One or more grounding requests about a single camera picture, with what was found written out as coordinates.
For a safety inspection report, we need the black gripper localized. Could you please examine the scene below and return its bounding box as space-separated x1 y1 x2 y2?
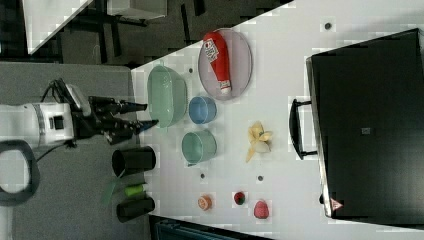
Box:
70 96 159 145

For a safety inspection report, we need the peeled yellow toy banana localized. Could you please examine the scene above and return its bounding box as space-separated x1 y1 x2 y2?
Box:
246 121 273 162

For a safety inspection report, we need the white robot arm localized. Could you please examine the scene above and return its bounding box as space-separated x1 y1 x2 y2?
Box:
1 96 158 206

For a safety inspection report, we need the green mug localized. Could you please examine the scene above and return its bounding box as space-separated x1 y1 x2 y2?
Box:
181 130 217 165

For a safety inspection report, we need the black cylinder cup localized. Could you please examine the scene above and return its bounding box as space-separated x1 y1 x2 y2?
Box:
112 146 156 177

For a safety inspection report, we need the green perforated colander basket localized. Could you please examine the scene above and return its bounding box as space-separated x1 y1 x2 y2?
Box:
147 65 187 128

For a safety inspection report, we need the green thread spool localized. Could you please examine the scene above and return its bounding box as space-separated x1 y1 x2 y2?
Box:
124 184 146 197

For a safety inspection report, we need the blue cup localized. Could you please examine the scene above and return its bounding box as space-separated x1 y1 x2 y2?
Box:
189 96 217 124

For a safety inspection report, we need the black cylinder container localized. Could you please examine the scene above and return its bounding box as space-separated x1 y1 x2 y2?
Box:
116 198 155 223

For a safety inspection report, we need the red ketchup bottle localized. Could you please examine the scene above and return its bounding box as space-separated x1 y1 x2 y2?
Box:
203 31 231 95

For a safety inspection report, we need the orange slice toy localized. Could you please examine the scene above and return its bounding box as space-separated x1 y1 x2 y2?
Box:
198 195 212 211

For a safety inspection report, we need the red green strawberry toy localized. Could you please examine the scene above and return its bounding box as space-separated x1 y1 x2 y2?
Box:
234 192 246 205

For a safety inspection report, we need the pink strawberry toy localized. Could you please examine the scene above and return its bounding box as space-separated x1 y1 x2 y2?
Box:
254 200 269 219

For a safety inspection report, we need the black toaster oven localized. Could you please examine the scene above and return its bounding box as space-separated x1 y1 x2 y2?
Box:
306 29 424 229

